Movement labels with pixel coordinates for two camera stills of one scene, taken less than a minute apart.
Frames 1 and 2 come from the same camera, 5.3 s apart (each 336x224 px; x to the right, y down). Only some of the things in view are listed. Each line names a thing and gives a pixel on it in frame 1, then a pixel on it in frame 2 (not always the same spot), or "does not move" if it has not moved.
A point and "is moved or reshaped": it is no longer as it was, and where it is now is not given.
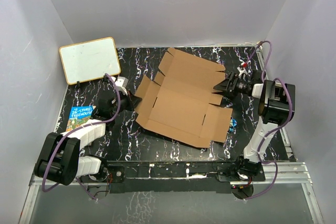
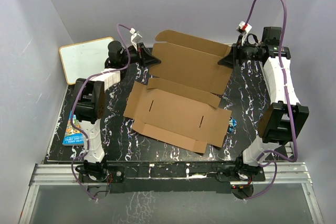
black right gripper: [230, 90] → [236, 52]
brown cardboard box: [177, 104] is moved or reshaped
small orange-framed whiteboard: [88, 60] does not move
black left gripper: [132, 100] → [145, 58]
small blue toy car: [233, 123] does not move
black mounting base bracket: [201, 176] does not move
